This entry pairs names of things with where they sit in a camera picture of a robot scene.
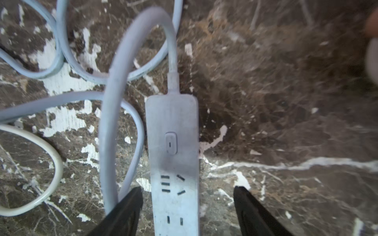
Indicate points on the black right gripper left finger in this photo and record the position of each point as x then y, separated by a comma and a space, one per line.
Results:
123, 219

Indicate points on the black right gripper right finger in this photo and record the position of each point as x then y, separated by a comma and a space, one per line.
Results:
254, 219

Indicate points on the pink power strip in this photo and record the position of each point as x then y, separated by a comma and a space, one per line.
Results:
371, 26

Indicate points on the light blue power strip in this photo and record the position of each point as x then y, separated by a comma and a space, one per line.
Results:
173, 148

